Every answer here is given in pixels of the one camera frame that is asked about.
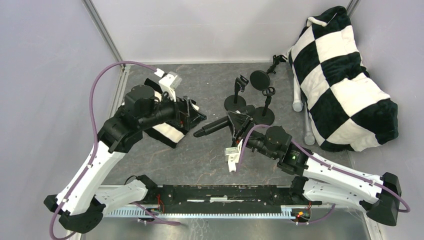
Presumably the tipped black mic stand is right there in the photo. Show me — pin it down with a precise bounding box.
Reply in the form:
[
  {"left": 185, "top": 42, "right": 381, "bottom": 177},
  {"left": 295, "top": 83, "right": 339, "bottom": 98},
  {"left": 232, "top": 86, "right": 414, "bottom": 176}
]
[{"left": 249, "top": 54, "right": 288, "bottom": 91}]

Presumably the black mic stand ring holder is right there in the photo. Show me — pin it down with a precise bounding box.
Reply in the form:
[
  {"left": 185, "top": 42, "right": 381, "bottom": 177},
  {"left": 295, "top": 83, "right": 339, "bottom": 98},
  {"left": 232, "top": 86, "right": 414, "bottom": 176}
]
[{"left": 251, "top": 86, "right": 276, "bottom": 127}]

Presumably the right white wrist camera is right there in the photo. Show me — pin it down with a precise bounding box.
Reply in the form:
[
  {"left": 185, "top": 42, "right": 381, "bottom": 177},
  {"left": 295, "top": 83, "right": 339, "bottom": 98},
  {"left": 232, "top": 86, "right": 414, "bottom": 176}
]
[{"left": 224, "top": 146, "right": 241, "bottom": 173}]

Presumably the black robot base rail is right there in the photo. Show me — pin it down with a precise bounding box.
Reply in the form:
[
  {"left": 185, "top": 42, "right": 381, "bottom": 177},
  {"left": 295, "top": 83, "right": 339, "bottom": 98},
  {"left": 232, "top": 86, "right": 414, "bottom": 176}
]
[{"left": 137, "top": 185, "right": 322, "bottom": 214}]

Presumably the black handheld microphone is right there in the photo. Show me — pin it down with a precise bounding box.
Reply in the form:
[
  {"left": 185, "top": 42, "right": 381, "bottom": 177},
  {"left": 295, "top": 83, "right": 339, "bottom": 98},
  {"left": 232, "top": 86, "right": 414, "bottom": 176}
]
[{"left": 193, "top": 104, "right": 257, "bottom": 139}]

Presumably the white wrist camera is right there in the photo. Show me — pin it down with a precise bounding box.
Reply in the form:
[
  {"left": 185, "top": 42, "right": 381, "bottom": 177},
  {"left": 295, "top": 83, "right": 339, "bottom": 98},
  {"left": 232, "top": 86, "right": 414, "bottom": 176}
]
[
  {"left": 224, "top": 146, "right": 241, "bottom": 173},
  {"left": 154, "top": 68, "right": 182, "bottom": 102}
]

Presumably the grey tube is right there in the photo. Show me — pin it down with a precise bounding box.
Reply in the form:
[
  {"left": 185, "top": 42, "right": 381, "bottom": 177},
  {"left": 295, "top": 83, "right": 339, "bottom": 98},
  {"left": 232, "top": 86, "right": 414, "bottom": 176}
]
[{"left": 304, "top": 107, "right": 316, "bottom": 146}]

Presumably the purple cable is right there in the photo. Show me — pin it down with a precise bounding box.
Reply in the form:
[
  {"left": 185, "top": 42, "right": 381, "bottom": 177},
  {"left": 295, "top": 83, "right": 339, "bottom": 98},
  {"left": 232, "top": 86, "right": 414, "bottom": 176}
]
[
  {"left": 48, "top": 60, "right": 160, "bottom": 240},
  {"left": 234, "top": 124, "right": 412, "bottom": 214}
]

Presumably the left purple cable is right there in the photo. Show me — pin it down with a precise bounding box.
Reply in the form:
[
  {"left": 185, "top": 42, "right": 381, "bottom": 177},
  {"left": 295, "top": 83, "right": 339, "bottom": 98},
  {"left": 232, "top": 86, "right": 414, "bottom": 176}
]
[{"left": 48, "top": 60, "right": 160, "bottom": 240}]

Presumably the black mic stand with clip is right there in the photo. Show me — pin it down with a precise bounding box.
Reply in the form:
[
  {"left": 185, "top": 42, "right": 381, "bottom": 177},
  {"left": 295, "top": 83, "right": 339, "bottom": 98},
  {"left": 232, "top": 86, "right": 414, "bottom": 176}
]
[{"left": 224, "top": 75, "right": 249, "bottom": 111}]

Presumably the white tube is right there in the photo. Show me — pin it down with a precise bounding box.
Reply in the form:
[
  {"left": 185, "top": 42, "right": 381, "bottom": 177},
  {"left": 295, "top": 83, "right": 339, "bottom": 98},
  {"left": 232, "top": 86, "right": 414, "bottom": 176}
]
[{"left": 292, "top": 67, "right": 304, "bottom": 112}]

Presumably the black white striped towel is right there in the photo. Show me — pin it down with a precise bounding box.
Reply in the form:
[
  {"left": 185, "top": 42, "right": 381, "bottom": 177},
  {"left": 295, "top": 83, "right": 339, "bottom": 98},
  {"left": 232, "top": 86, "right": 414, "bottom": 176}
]
[{"left": 117, "top": 78, "right": 201, "bottom": 149}]

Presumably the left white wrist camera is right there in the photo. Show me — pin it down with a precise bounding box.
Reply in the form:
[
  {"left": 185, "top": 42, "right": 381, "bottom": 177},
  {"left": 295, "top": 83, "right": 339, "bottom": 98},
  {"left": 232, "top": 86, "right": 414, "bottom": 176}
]
[{"left": 154, "top": 68, "right": 182, "bottom": 102}]

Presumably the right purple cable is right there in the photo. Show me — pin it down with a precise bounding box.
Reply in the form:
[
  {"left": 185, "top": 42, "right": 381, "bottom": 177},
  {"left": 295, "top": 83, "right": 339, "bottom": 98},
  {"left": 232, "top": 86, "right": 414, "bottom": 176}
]
[{"left": 234, "top": 124, "right": 412, "bottom": 214}]

